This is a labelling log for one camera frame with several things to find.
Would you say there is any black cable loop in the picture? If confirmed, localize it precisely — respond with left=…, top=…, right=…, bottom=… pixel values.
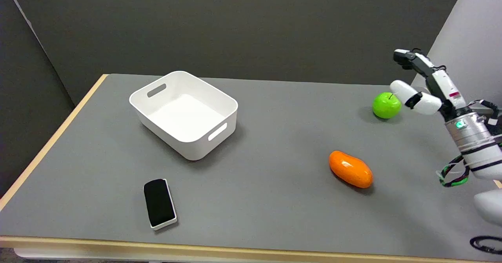
left=470, top=236, right=502, bottom=255

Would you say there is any green apple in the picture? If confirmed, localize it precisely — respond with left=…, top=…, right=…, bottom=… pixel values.
left=372, top=92, right=402, bottom=119

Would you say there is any white plastic bin with handles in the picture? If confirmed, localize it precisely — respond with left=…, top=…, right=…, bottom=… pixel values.
left=129, top=71, right=238, bottom=161

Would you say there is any black green cable bundle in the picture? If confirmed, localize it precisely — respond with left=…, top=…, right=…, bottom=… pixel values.
left=439, top=155, right=470, bottom=187

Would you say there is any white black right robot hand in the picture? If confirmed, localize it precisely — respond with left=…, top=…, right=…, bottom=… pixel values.
left=390, top=49, right=472, bottom=121

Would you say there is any black and white eraser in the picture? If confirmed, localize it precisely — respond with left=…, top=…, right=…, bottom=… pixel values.
left=144, top=178, right=178, bottom=230

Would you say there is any orange mango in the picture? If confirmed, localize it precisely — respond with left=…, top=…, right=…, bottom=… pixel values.
left=329, top=150, right=373, bottom=189

